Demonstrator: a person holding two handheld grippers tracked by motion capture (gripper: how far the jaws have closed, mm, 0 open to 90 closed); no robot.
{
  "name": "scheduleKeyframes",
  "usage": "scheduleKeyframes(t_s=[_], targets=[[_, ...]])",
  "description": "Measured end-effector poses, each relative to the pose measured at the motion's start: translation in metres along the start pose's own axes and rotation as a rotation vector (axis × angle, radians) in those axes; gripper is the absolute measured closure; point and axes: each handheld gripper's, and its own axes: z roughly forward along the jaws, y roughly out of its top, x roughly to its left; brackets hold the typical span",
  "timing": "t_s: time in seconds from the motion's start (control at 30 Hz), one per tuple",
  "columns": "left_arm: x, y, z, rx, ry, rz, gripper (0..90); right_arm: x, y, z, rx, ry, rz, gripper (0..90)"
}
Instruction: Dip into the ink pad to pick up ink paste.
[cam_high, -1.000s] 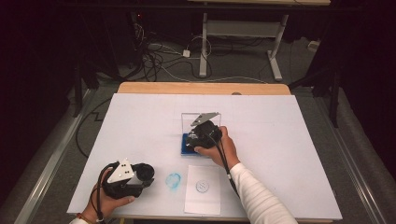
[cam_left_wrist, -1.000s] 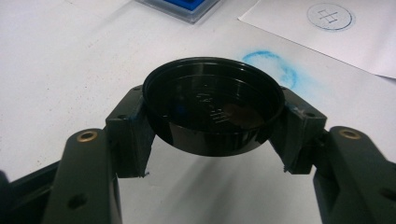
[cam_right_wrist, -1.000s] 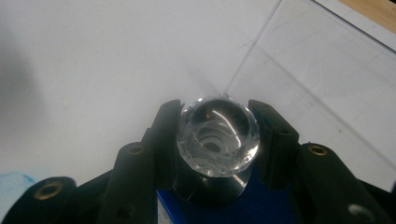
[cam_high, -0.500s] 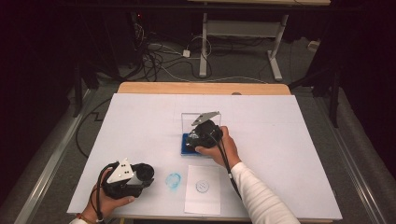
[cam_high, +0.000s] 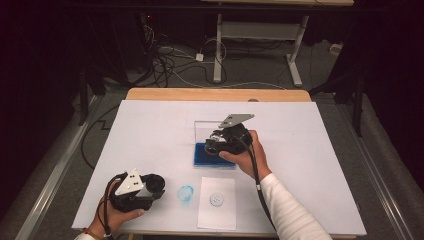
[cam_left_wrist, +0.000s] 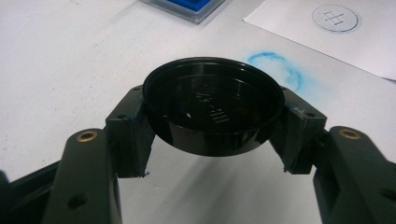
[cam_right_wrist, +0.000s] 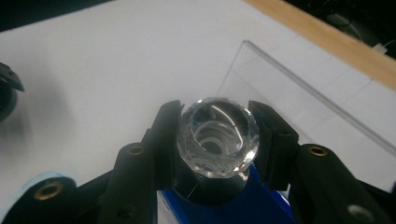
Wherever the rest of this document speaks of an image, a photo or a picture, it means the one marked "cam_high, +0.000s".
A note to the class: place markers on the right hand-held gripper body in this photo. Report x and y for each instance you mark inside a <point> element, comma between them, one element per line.
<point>235,138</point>

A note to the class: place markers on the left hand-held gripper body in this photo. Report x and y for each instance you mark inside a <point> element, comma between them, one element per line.
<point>128,185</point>

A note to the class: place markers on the black stamp with clear knob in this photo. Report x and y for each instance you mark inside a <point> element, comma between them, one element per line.
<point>213,152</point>

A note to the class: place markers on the blue ink pad clear case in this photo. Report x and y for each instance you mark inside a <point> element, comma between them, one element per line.
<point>203,160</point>

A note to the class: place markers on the person's right hand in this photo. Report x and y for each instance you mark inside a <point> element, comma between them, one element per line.
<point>255,160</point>

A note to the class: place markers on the person's left hand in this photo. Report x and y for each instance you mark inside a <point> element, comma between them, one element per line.
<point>115,218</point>

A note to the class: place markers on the clear round blue-stained cap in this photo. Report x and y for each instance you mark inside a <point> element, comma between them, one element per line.
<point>185,193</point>

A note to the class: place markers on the wooden table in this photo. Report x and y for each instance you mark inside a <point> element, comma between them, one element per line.
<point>216,94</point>

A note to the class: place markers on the white table cover board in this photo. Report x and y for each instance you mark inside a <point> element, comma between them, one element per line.
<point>150,133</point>

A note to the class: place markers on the white paper sheet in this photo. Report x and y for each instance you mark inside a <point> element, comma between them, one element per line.
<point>216,218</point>

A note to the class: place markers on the white power adapter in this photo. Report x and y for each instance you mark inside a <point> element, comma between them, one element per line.
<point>199,57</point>

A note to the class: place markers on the black metal stand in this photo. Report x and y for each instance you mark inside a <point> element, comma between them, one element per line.
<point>83,100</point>
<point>358,110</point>

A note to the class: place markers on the aluminium floor rail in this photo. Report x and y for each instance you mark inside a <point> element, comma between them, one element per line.
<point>376,186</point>
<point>50,186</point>

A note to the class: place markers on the grey metal desk frame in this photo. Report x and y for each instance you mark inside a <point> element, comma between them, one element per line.
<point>218,50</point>

